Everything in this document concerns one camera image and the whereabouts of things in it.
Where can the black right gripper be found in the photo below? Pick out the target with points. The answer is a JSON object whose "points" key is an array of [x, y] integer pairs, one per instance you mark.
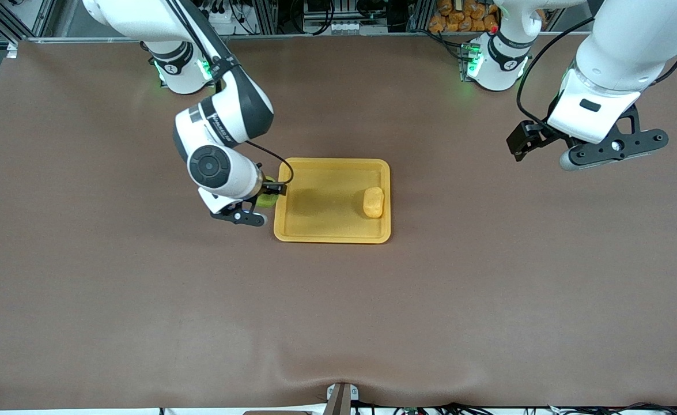
{"points": [[270, 188]]}

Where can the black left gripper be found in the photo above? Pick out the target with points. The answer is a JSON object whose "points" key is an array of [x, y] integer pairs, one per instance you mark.
{"points": [[537, 134]]}

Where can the green apple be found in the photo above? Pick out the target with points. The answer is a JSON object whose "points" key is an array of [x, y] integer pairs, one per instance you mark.
{"points": [[268, 202]]}

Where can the yellow potato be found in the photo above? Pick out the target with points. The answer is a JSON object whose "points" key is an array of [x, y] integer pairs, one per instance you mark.
{"points": [[373, 203]]}

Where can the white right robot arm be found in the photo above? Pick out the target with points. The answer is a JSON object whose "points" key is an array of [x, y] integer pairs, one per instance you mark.
{"points": [[223, 167]]}

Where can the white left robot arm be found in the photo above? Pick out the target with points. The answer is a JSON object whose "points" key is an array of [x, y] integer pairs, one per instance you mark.
{"points": [[620, 52]]}

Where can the yellow plastic tray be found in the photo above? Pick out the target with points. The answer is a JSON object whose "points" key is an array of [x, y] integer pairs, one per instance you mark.
{"points": [[326, 227]]}

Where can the orange packaged items pile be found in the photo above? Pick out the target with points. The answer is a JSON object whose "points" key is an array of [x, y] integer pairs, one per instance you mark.
{"points": [[465, 17]]}

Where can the brown table mat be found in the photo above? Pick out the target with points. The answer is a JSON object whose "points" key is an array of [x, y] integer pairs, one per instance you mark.
{"points": [[338, 311]]}

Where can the white power strip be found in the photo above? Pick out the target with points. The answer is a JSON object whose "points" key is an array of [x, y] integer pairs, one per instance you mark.
{"points": [[226, 23]]}

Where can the aluminium table edge rail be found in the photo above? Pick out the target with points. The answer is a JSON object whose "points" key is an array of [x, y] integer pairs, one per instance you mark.
{"points": [[344, 36]]}

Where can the aluminium frame profile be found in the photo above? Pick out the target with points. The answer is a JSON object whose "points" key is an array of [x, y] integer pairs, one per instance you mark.
{"points": [[4, 20]]}

